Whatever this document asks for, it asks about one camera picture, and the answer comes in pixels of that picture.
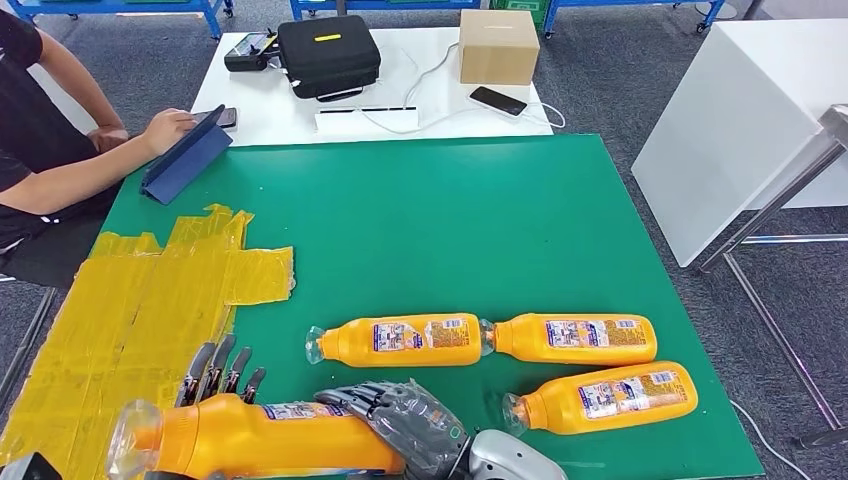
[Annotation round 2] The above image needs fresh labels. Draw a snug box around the person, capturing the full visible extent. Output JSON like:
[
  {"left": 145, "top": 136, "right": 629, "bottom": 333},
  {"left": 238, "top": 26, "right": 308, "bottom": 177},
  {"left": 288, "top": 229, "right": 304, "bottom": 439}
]
[{"left": 0, "top": 9, "right": 199, "bottom": 289}]

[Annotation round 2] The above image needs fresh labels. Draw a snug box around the white power strip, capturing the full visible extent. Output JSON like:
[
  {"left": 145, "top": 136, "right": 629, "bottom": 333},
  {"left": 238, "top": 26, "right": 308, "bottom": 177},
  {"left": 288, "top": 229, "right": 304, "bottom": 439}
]
[{"left": 313, "top": 105, "right": 421, "bottom": 136}]

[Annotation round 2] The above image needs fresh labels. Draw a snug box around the blue tablet case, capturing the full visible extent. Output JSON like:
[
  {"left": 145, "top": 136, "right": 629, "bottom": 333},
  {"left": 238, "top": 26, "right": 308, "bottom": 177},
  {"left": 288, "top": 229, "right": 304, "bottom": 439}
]
[{"left": 139, "top": 104, "right": 234, "bottom": 207}]

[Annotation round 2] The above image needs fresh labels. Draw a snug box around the grey metal table leg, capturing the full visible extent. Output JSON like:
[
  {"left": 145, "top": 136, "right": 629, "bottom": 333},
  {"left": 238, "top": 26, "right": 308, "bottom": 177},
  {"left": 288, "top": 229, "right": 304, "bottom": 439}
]
[{"left": 0, "top": 286, "right": 58, "bottom": 405}]

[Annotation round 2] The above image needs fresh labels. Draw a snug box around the yellow taped sheet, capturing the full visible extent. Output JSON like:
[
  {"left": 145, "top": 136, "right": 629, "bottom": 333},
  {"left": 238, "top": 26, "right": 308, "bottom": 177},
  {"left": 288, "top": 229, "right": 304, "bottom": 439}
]
[{"left": 0, "top": 203, "right": 296, "bottom": 480}]

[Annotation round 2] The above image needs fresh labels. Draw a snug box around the green plastic crate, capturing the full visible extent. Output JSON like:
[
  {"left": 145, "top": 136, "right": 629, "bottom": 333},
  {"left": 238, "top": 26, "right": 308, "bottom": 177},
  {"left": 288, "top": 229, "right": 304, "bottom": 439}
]
[{"left": 491, "top": 0, "right": 551, "bottom": 29}]

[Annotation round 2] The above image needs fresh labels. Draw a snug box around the white power cable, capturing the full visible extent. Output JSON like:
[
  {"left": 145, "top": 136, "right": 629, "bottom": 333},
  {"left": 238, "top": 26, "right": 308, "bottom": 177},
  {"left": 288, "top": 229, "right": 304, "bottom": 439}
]
[{"left": 402, "top": 40, "right": 461, "bottom": 110}]

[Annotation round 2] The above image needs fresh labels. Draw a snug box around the orange plastic bottle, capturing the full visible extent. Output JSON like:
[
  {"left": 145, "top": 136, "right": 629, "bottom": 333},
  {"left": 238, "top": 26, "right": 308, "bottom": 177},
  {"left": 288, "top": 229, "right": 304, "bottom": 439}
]
[
  {"left": 105, "top": 394, "right": 407, "bottom": 480},
  {"left": 305, "top": 313, "right": 485, "bottom": 369},
  {"left": 501, "top": 360, "right": 700, "bottom": 439},
  {"left": 479, "top": 313, "right": 659, "bottom": 367}
]

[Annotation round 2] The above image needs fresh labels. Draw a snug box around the black handheld controller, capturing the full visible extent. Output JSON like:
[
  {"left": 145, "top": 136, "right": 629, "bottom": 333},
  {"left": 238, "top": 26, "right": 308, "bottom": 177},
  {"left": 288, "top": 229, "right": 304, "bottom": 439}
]
[{"left": 223, "top": 30, "right": 281, "bottom": 73}]

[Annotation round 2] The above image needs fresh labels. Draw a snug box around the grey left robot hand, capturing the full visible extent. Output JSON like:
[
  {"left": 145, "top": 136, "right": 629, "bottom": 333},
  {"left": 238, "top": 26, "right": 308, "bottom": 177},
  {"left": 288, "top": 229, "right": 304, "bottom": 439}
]
[{"left": 175, "top": 333, "right": 268, "bottom": 407}]

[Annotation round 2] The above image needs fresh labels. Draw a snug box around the black carrying case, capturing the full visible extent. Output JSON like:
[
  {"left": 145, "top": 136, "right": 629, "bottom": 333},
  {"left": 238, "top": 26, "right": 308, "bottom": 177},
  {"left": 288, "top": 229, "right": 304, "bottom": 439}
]
[{"left": 276, "top": 14, "right": 384, "bottom": 102}]

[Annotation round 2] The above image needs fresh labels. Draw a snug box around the person's left hand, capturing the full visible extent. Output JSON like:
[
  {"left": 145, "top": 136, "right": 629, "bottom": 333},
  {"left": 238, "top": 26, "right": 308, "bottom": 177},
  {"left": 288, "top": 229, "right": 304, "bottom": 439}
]
[{"left": 87, "top": 125, "right": 130, "bottom": 154}]

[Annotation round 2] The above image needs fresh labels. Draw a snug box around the black smartphone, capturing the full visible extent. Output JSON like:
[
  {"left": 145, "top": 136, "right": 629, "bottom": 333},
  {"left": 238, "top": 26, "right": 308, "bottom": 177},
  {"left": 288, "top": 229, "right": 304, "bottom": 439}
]
[
  {"left": 468, "top": 86, "right": 529, "bottom": 119},
  {"left": 192, "top": 107, "right": 238, "bottom": 130}
]

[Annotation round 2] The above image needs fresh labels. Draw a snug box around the blue metal trolley frame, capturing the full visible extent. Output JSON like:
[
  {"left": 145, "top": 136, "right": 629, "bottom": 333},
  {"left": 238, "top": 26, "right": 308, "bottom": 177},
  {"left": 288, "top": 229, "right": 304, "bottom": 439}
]
[
  {"left": 289, "top": 0, "right": 492, "bottom": 21},
  {"left": 5, "top": 0, "right": 234, "bottom": 42},
  {"left": 543, "top": 0, "right": 727, "bottom": 34}
]

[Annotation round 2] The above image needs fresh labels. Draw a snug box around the white panel table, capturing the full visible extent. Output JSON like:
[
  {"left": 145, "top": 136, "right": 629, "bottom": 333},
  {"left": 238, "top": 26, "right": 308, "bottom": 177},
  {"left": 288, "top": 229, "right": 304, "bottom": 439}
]
[{"left": 629, "top": 18, "right": 848, "bottom": 270}]

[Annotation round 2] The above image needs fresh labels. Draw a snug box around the green table board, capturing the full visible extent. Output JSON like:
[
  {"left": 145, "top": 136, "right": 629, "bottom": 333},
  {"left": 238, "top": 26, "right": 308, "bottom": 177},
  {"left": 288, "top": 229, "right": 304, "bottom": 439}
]
[{"left": 92, "top": 135, "right": 766, "bottom": 480}]

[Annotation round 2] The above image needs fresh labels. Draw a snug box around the person's right hand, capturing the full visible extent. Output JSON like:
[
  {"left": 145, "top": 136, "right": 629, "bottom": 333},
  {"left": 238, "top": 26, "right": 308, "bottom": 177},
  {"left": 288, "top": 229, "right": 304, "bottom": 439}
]
[{"left": 142, "top": 107, "right": 199, "bottom": 159}]

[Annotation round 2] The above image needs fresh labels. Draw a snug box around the silver metal stand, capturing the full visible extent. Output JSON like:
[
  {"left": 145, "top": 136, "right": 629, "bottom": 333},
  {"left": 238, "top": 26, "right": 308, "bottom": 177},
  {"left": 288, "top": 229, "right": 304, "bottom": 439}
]
[{"left": 695, "top": 103, "right": 848, "bottom": 450}]

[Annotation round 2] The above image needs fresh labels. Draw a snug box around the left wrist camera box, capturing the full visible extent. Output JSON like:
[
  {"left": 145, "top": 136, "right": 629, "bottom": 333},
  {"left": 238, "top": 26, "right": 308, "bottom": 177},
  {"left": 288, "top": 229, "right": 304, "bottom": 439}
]
[{"left": 0, "top": 452, "right": 64, "bottom": 480}]

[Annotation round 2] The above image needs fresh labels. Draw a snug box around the white charging cable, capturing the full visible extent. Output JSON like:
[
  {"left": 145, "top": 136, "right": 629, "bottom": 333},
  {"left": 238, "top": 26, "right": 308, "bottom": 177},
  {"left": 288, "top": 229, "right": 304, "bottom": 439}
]
[{"left": 357, "top": 100, "right": 568, "bottom": 136}]

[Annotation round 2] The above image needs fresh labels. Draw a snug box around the white floor cable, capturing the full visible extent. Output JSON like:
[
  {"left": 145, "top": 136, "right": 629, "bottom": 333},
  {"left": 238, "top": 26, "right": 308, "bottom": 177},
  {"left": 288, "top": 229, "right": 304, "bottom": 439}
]
[{"left": 728, "top": 399, "right": 813, "bottom": 480}]

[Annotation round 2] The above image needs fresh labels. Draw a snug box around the brown cardboard box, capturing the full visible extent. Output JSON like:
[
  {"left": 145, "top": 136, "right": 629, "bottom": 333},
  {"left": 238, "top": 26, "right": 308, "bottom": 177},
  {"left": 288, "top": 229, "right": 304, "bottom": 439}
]
[{"left": 458, "top": 8, "right": 542, "bottom": 87}]

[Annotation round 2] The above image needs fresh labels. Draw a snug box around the white rectangular table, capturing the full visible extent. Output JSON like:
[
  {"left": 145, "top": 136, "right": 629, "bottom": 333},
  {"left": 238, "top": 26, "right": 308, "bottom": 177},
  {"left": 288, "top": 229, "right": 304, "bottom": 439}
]
[{"left": 190, "top": 26, "right": 555, "bottom": 148}]

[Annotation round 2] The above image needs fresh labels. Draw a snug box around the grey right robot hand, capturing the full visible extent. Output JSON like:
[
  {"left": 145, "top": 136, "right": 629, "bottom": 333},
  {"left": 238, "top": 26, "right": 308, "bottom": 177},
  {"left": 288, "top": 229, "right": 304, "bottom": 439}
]
[{"left": 314, "top": 378, "right": 473, "bottom": 480}]

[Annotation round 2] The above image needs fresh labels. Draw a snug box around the white round stand base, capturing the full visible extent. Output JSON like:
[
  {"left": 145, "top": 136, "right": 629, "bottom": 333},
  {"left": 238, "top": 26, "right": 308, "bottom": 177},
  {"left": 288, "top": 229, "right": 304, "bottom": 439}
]
[{"left": 694, "top": 0, "right": 738, "bottom": 20}]

